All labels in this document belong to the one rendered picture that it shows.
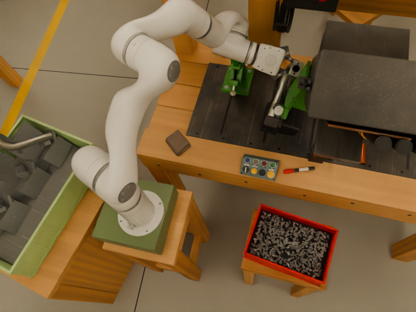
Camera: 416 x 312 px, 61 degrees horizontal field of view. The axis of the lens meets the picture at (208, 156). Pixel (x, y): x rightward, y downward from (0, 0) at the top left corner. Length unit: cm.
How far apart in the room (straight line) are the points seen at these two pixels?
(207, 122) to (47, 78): 201
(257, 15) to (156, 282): 167
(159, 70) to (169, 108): 80
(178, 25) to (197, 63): 85
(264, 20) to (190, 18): 62
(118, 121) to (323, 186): 88
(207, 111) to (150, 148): 31
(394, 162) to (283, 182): 46
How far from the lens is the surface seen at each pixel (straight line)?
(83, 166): 113
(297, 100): 137
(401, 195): 160
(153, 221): 142
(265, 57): 136
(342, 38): 148
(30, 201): 182
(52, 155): 178
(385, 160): 163
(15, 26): 397
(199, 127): 162
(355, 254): 243
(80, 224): 173
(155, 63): 94
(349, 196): 153
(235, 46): 134
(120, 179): 105
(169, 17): 102
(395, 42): 151
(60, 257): 174
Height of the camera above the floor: 231
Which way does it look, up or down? 65 degrees down
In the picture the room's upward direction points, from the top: 14 degrees counter-clockwise
